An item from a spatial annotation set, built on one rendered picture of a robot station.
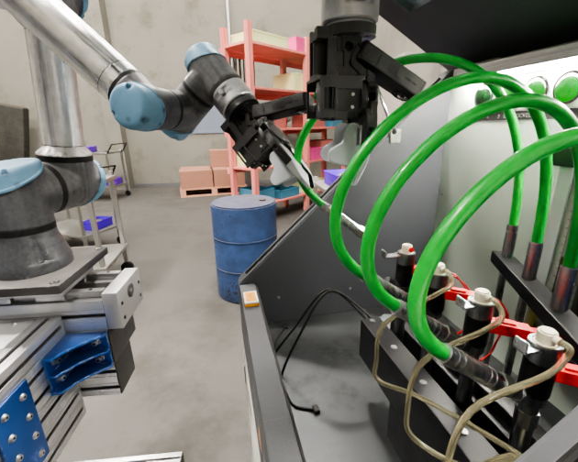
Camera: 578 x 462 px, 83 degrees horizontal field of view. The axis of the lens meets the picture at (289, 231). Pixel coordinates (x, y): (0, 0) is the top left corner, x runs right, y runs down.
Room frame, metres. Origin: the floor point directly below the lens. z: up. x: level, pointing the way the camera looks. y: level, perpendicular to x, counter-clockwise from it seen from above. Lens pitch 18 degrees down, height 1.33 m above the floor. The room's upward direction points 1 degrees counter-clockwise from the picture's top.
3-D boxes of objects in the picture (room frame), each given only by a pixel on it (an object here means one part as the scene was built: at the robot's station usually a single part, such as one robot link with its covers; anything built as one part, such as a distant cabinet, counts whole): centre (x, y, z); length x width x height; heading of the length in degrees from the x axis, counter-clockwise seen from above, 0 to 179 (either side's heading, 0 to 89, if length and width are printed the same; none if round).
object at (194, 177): (6.98, 1.61, 0.43); 1.47 x 1.12 x 0.85; 95
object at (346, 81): (0.50, -0.08, 1.39); 0.09 x 0.08 x 0.12; 102
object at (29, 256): (0.68, 0.57, 1.09); 0.15 x 0.15 x 0.10
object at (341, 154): (0.49, -0.09, 1.29); 0.06 x 0.03 x 0.09; 102
